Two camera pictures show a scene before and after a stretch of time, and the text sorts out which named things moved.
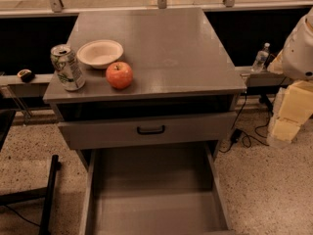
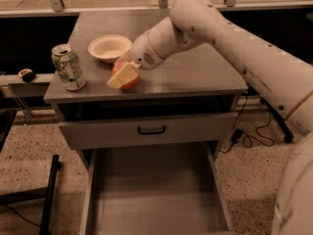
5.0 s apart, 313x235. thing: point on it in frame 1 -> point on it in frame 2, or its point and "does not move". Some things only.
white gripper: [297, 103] -> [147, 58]
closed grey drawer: [148, 130] does not move
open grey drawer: [155, 191] does not move
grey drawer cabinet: [183, 94] does not move
